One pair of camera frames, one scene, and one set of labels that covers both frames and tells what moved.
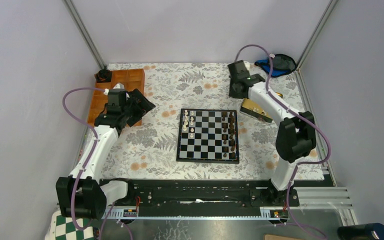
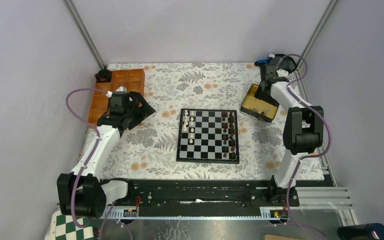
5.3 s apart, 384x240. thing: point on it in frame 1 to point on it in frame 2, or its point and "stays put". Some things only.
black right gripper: (231, 93) to (259, 94)
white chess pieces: (186, 113) stays put
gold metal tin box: (250, 107) stays put
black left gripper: (144, 106) stays put
